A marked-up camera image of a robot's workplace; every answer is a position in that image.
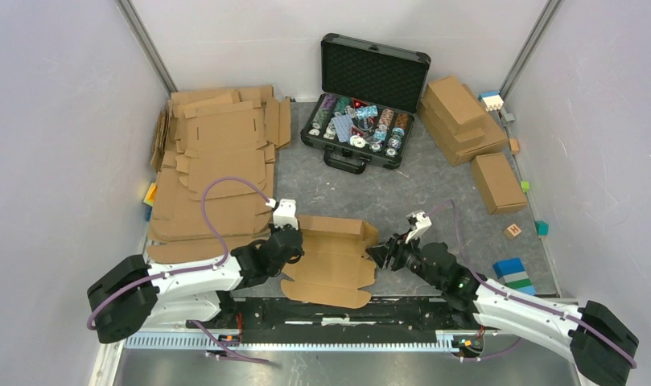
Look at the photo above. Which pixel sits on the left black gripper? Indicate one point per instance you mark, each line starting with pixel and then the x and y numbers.
pixel 273 228

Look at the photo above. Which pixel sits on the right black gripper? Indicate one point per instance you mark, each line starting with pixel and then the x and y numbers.
pixel 394 247

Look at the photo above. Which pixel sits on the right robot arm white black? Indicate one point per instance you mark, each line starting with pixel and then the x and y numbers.
pixel 591 336

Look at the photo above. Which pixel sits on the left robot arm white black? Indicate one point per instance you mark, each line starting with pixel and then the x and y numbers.
pixel 135 294

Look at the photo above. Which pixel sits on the small folded cardboard box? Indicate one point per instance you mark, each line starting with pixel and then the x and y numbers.
pixel 497 184

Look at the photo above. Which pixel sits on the large folded cardboard box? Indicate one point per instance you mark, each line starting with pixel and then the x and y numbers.
pixel 462 145

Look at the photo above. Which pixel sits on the blue green white block stack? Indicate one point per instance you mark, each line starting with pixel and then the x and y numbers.
pixel 512 273

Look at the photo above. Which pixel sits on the wooden letter H block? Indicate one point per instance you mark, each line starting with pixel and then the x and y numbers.
pixel 512 231

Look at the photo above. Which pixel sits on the stack of flat cardboard sheets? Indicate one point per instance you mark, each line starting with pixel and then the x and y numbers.
pixel 214 152

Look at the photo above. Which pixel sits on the orange yellow block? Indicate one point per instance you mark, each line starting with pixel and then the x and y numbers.
pixel 149 197

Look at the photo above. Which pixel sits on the black poker chip case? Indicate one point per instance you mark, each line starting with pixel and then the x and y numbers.
pixel 365 113

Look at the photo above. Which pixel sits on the teal cube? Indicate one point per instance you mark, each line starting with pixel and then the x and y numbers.
pixel 542 227

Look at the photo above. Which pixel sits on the small wooden cube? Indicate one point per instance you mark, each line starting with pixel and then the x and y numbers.
pixel 514 146

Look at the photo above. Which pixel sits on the grey small block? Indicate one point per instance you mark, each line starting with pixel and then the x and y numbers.
pixel 507 119

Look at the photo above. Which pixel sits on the blue white toy block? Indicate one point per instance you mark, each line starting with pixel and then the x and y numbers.
pixel 491 101

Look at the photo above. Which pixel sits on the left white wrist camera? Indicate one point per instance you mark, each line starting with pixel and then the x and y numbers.
pixel 283 213

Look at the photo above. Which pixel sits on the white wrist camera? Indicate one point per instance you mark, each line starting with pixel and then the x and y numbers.
pixel 419 223
pixel 283 213

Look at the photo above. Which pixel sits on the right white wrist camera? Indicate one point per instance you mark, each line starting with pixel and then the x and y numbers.
pixel 419 223

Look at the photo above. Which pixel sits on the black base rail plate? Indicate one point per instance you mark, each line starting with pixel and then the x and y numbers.
pixel 382 320

